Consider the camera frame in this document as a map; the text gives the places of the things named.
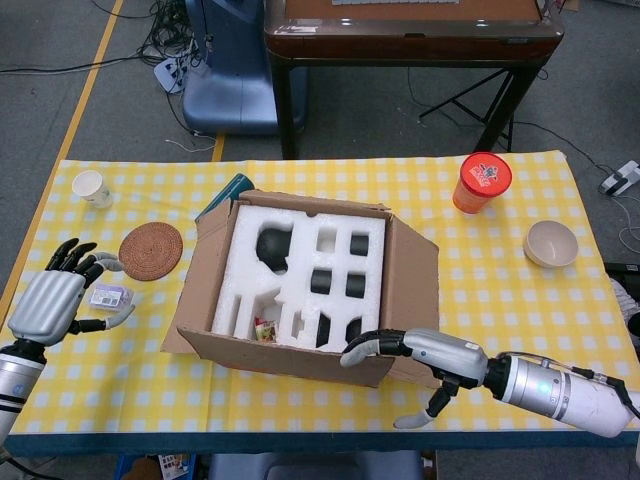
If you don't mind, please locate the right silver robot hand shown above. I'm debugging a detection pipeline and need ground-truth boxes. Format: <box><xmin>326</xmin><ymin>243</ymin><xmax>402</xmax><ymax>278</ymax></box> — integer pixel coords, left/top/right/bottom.
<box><xmin>339</xmin><ymin>327</ymin><xmax>494</xmax><ymax>430</ymax></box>

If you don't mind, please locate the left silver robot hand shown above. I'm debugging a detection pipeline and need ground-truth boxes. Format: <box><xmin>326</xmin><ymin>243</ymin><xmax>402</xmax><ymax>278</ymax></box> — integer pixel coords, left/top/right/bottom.
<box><xmin>7</xmin><ymin>238</ymin><xmax>137</xmax><ymax>347</ymax></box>

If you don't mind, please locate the red cardboard box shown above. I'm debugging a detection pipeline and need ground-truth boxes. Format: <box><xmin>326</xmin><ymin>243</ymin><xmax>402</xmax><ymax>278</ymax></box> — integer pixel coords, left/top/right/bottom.
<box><xmin>160</xmin><ymin>188</ymin><xmax>441</xmax><ymax>390</ymax></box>

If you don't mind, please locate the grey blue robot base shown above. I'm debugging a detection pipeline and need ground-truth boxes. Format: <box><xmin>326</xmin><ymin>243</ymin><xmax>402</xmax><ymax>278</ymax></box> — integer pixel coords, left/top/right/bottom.
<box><xmin>207</xmin><ymin>451</ymin><xmax>426</xmax><ymax>480</ymax></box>

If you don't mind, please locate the yellow checked tablecloth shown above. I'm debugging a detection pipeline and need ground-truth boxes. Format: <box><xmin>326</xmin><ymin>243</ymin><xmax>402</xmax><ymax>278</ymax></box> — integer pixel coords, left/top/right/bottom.
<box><xmin>0</xmin><ymin>149</ymin><xmax>626</xmax><ymax>435</ymax></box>

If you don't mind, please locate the round woven rattan coaster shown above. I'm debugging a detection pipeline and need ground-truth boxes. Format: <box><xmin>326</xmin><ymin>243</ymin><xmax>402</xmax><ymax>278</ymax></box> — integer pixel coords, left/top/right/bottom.
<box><xmin>118</xmin><ymin>221</ymin><xmax>185</xmax><ymax>282</ymax></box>

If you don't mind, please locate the white paper cup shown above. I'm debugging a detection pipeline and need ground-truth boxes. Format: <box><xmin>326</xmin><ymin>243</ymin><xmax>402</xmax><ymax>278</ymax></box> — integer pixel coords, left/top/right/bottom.
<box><xmin>71</xmin><ymin>169</ymin><xmax>115</xmax><ymax>210</ymax></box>

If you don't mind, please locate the beige bowl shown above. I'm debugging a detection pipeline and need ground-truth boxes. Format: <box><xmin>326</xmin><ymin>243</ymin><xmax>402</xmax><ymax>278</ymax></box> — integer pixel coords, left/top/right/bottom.
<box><xmin>523</xmin><ymin>220</ymin><xmax>580</xmax><ymax>270</ymax></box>

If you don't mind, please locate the white foam insert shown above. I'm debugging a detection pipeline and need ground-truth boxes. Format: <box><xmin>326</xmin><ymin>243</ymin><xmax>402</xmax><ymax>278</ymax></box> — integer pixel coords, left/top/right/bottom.
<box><xmin>210</xmin><ymin>203</ymin><xmax>387</xmax><ymax>351</ymax></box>

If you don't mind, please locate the orange cup with red lid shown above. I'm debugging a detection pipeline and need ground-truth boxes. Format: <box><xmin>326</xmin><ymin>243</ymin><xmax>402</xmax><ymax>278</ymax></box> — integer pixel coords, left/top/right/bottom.
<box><xmin>452</xmin><ymin>151</ymin><xmax>514</xmax><ymax>215</ymax></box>

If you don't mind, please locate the blue crate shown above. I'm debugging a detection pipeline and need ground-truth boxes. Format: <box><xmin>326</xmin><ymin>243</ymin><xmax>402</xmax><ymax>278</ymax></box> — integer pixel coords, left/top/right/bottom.
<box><xmin>115</xmin><ymin>453</ymin><xmax>201</xmax><ymax>480</ymax></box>

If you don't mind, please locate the small red green packet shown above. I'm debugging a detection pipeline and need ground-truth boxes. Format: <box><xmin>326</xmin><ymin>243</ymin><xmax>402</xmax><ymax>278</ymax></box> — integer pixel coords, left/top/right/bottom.
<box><xmin>253</xmin><ymin>316</ymin><xmax>279</xmax><ymax>344</ymax></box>

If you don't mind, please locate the grey cloth bundle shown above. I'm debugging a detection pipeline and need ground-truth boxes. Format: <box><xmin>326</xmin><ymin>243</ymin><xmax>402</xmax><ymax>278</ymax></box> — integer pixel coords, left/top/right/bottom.
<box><xmin>605</xmin><ymin>262</ymin><xmax>640</xmax><ymax>346</ymax></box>

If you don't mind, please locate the black teapot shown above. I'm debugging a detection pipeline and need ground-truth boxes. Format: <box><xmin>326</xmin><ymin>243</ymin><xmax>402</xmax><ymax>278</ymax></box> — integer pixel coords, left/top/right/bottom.
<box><xmin>256</xmin><ymin>227</ymin><xmax>294</xmax><ymax>275</ymax></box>

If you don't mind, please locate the teal cylindrical case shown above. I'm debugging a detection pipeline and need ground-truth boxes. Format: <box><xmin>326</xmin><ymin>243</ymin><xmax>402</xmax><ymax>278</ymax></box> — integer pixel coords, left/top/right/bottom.
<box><xmin>194</xmin><ymin>172</ymin><xmax>257</xmax><ymax>222</ymax></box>

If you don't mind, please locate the white black floor device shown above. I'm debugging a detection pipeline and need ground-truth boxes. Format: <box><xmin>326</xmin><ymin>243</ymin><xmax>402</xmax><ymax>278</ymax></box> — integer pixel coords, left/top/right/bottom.
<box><xmin>599</xmin><ymin>159</ymin><xmax>640</xmax><ymax>196</ymax></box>

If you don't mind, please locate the black metal folding stand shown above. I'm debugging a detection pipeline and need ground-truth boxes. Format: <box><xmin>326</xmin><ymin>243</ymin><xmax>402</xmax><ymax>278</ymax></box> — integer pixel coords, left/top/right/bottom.
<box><xmin>418</xmin><ymin>67</ymin><xmax>516</xmax><ymax>154</ymax></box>

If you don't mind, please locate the white power strip with plugs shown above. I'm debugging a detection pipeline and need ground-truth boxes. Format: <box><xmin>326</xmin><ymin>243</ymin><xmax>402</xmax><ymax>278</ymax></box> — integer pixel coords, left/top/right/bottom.
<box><xmin>153</xmin><ymin>54</ymin><xmax>194</xmax><ymax>95</ymax></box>

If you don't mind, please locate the blue machine base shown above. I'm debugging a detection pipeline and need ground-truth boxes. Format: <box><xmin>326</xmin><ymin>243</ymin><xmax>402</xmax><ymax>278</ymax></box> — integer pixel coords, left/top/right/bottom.
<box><xmin>182</xmin><ymin>0</ymin><xmax>307</xmax><ymax>135</ymax></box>

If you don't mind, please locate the dark wood mahjong table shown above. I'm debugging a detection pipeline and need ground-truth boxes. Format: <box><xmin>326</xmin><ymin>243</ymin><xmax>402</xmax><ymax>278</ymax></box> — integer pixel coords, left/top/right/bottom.
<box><xmin>263</xmin><ymin>0</ymin><xmax>566</xmax><ymax>160</ymax></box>

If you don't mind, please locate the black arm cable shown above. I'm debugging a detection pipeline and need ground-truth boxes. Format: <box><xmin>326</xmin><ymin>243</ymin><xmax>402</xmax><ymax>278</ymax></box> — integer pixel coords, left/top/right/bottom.
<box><xmin>499</xmin><ymin>352</ymin><xmax>640</xmax><ymax>407</ymax></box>

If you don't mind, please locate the black floor cable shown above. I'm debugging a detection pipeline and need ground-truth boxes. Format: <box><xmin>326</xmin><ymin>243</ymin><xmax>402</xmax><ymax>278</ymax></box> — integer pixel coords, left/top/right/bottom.
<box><xmin>0</xmin><ymin>49</ymin><xmax>156</xmax><ymax>76</ymax></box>

